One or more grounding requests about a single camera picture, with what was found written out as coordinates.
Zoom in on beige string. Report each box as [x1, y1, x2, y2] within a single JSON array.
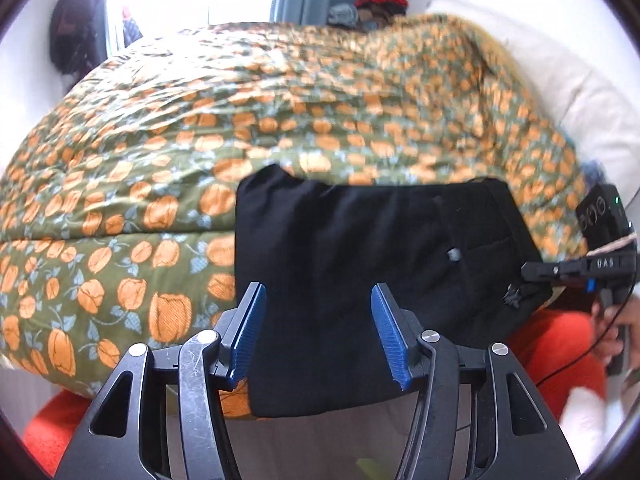
[[587, 234, 639, 257]]

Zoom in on person's right hand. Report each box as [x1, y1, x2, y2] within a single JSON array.
[[590, 295, 640, 361]]

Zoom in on white sock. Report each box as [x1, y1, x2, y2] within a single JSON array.
[[560, 385, 608, 466]]

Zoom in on white pillow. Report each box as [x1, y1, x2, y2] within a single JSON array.
[[425, 0, 640, 201]]

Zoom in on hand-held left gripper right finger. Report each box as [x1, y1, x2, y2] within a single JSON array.
[[370, 282, 583, 480]]

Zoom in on green orange floral blanket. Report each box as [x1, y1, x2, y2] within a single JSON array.
[[0, 12, 601, 421]]

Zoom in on black pants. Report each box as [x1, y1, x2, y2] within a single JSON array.
[[235, 162, 556, 418]]

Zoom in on colourful cloth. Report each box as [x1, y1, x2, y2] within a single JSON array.
[[121, 6, 144, 47]]

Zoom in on thin black cable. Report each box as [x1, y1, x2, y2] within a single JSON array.
[[536, 280, 640, 388]]

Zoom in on red black cloth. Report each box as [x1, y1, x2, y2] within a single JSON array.
[[354, 0, 409, 22]]

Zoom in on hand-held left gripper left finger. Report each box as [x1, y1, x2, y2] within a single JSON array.
[[55, 282, 268, 480]]

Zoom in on grey cloth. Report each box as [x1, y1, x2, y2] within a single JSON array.
[[327, 4, 362, 29]]

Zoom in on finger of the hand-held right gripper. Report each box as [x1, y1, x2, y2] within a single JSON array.
[[521, 259, 590, 284]]

